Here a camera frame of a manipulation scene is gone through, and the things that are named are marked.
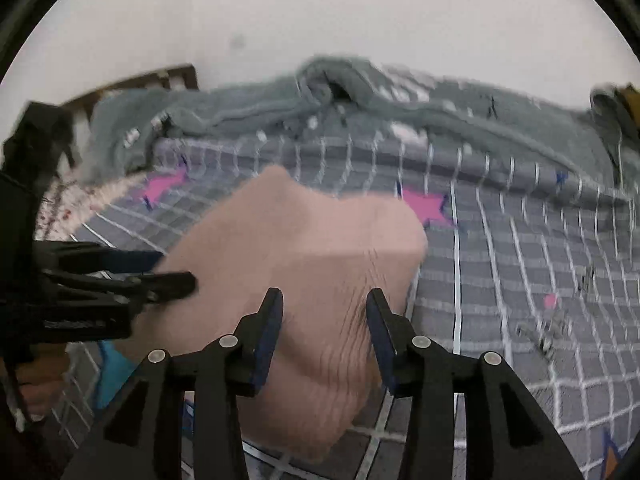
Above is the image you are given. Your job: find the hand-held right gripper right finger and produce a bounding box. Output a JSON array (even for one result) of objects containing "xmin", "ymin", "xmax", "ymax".
[{"xmin": 366, "ymin": 288, "xmax": 586, "ymax": 480}]

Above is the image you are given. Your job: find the grey fleece blanket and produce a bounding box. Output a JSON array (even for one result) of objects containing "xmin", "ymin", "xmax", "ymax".
[{"xmin": 87, "ymin": 55, "xmax": 640, "ymax": 206}]

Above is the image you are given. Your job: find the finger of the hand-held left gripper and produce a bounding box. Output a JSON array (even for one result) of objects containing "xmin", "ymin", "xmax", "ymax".
[
  {"xmin": 42, "ymin": 270, "xmax": 198, "ymax": 311},
  {"xmin": 34, "ymin": 240, "xmax": 167, "ymax": 277}
]

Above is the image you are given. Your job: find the floral white cloth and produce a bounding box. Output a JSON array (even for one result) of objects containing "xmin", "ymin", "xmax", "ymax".
[{"xmin": 35, "ymin": 172, "xmax": 151, "ymax": 241}]

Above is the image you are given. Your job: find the person's left hand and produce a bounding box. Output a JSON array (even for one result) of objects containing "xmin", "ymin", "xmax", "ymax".
[{"xmin": 0, "ymin": 344, "xmax": 70, "ymax": 423}]

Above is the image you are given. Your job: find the grey plaid star bed sheet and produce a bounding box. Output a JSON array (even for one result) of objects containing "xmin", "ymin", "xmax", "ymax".
[{"xmin": 50, "ymin": 135, "xmax": 640, "ymax": 480}]

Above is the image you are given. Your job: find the pink small garment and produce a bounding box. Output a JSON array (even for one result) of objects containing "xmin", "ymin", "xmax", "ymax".
[{"xmin": 120, "ymin": 164, "xmax": 430, "ymax": 463}]

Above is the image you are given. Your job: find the dark wooden headboard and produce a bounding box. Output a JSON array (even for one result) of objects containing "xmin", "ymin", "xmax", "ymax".
[{"xmin": 60, "ymin": 63, "xmax": 199, "ymax": 111}]

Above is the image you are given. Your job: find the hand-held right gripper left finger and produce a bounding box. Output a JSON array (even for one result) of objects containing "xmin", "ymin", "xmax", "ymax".
[{"xmin": 60, "ymin": 287, "xmax": 285, "ymax": 480}]

